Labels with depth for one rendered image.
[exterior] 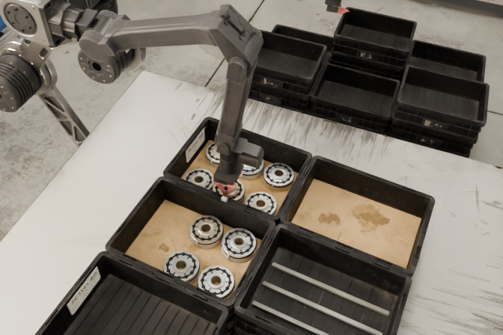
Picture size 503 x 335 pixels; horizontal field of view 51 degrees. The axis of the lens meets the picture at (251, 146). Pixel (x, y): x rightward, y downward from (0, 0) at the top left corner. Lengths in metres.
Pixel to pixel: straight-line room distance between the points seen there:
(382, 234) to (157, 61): 2.31
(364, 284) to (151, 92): 1.22
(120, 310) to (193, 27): 0.81
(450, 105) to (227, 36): 1.81
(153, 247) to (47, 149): 1.64
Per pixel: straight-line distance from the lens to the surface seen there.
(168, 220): 1.67
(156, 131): 2.12
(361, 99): 2.81
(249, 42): 1.13
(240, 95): 1.25
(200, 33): 1.13
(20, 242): 1.90
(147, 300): 1.54
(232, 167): 1.55
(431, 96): 2.76
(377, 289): 1.60
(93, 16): 1.35
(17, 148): 3.22
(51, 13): 1.38
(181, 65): 3.56
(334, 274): 1.59
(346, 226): 1.69
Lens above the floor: 2.19
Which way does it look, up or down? 47 degrees down
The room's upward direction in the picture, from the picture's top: 2 degrees clockwise
